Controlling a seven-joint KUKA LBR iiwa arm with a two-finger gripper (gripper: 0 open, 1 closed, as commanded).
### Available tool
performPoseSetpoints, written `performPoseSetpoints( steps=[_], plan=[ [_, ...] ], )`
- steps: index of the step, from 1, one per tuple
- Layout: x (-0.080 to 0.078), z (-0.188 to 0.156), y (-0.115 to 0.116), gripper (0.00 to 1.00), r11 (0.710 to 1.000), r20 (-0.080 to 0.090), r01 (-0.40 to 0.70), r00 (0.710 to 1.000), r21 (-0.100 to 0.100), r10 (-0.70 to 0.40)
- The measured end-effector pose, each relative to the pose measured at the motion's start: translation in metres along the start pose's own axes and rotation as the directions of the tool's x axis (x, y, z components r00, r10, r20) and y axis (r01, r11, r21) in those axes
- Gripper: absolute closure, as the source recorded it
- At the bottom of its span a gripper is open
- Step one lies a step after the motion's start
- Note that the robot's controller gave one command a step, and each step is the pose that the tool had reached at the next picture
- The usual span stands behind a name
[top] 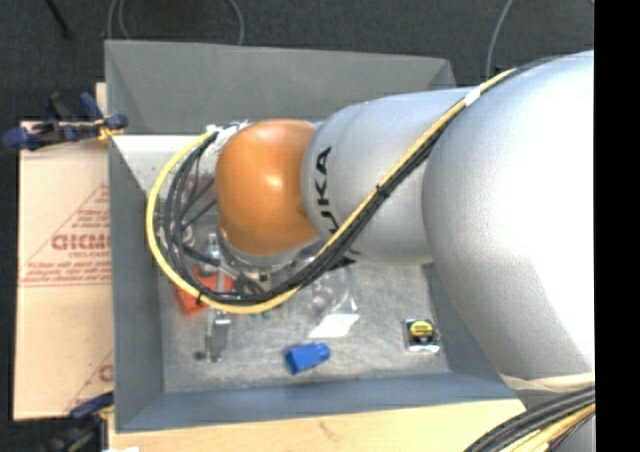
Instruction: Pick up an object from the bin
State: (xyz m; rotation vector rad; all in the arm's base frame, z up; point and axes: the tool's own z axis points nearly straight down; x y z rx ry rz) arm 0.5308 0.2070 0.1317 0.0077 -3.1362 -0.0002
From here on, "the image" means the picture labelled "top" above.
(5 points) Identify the red-orange flat object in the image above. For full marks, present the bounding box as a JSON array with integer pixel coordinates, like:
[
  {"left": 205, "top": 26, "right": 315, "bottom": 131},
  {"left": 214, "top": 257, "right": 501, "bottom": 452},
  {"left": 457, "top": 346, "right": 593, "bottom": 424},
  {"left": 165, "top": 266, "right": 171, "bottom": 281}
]
[{"left": 173, "top": 265, "right": 236, "bottom": 318}]

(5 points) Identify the brown cardboard board, red print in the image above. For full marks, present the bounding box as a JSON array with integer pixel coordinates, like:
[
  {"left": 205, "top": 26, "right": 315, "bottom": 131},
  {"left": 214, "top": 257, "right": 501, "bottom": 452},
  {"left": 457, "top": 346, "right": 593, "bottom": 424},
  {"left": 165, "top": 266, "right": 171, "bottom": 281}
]
[{"left": 11, "top": 119, "right": 117, "bottom": 422}]

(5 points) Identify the clear glass object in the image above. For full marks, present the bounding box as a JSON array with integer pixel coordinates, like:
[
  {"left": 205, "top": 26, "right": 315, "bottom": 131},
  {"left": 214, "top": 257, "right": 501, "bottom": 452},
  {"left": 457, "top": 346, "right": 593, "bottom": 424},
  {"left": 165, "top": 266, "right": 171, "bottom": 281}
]
[{"left": 308, "top": 273, "right": 362, "bottom": 316}]

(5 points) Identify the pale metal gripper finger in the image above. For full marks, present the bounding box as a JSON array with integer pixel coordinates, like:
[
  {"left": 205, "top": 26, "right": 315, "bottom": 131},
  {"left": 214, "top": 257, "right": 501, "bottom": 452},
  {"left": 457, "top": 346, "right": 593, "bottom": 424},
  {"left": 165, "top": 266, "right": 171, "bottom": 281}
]
[
  {"left": 203, "top": 308, "right": 233, "bottom": 364},
  {"left": 205, "top": 232, "right": 223, "bottom": 269}
]

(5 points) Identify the grey metal bin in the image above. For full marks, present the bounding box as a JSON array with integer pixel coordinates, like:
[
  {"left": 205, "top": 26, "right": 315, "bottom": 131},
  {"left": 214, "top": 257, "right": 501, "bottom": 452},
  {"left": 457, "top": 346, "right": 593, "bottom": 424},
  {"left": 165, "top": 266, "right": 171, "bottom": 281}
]
[{"left": 103, "top": 39, "right": 529, "bottom": 434}]

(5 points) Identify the blue plastic block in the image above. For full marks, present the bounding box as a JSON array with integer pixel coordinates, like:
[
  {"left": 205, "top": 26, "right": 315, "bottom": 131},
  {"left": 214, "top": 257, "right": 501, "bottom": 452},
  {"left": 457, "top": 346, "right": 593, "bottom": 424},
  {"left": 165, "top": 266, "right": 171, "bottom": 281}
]
[{"left": 284, "top": 341, "right": 332, "bottom": 376}]

